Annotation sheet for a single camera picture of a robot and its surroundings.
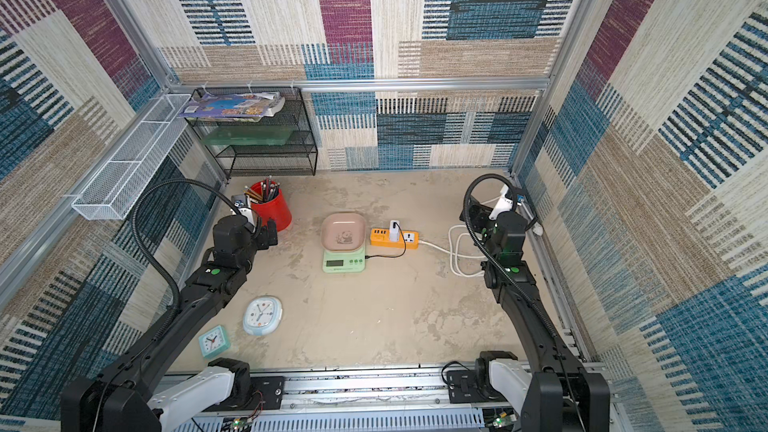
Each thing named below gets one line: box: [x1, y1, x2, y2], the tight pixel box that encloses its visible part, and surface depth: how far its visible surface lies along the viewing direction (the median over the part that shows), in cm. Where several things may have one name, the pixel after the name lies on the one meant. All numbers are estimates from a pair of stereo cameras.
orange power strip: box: [370, 228, 419, 250], surface depth 101 cm
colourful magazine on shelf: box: [178, 91, 286, 122], surface depth 83 cm
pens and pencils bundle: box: [243, 176, 280, 202], surface depth 98 cm
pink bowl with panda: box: [321, 211, 367, 252], surface depth 100 cm
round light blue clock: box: [243, 295, 283, 337], surface depth 85 cm
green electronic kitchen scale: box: [322, 246, 366, 273], surface depth 96 cm
